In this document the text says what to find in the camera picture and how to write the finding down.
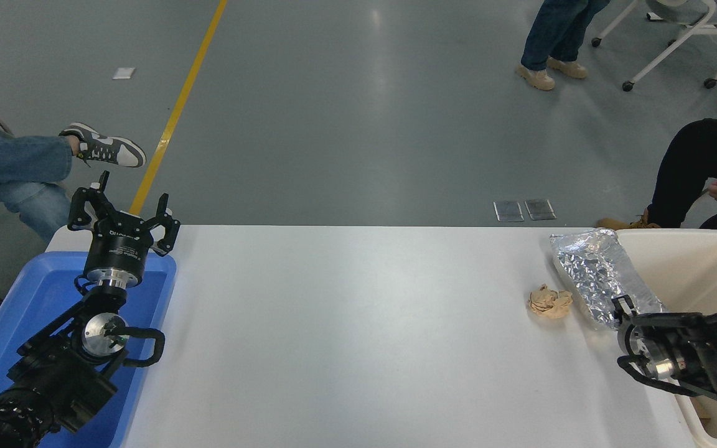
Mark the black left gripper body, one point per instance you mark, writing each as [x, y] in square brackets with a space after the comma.
[119, 249]

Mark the silver foil tray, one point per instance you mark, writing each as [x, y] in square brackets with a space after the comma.
[595, 274]

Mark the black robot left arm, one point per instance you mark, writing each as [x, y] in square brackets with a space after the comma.
[53, 379]

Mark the metal floor plate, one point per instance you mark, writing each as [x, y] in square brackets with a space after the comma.
[540, 209]
[508, 211]

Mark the seated person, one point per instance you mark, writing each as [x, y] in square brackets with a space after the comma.
[16, 165]

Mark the blue plastic tray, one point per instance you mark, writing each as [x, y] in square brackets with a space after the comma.
[28, 298]

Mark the crumpled tan paper ball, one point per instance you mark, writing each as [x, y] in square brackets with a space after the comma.
[550, 303]

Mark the standing person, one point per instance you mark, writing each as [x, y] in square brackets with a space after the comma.
[554, 31]

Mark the person beside bin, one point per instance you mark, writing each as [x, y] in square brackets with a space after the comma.
[685, 168]

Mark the large pale plastic bin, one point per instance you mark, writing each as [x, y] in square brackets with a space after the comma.
[694, 274]

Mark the white rolling chair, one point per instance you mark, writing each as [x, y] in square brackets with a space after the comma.
[685, 25]

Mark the tan paper piece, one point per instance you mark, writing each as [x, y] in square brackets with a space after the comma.
[701, 410]

